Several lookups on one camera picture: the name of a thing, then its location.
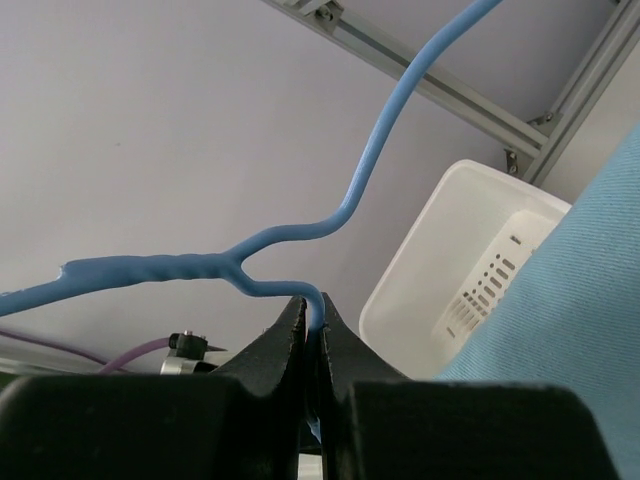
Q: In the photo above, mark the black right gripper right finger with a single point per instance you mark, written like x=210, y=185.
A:
x=378, y=424

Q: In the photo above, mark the white plastic basket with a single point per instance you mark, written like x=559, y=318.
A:
x=476, y=231

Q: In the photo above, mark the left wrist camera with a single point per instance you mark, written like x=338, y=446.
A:
x=192, y=354

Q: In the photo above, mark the light blue trousers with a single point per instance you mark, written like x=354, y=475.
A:
x=571, y=315

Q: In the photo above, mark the aluminium frame left struts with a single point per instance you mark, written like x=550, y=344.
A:
x=532, y=148

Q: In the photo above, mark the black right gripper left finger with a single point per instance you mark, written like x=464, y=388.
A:
x=240, y=421

